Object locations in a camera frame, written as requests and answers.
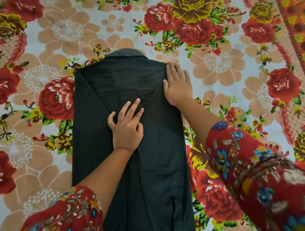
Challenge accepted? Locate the person's right hand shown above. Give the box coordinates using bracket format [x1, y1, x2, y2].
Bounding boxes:
[163, 63, 193, 108]

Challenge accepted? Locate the person's left forearm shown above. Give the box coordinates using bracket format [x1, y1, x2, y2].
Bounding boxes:
[77, 147, 134, 218]

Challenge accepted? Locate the person's left hand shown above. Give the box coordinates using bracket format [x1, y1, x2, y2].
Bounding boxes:
[107, 98, 145, 153]

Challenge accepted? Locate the bed with floral sheet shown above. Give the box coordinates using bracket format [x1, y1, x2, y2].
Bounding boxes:
[0, 0, 305, 231]

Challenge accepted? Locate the red floral dress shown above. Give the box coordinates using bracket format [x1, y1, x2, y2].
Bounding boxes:
[20, 121, 305, 231]

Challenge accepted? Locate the person's right forearm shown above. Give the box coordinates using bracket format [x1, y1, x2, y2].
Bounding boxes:
[174, 97, 225, 149]

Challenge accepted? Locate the black shirt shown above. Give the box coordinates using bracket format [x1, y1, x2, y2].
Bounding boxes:
[71, 48, 197, 231]

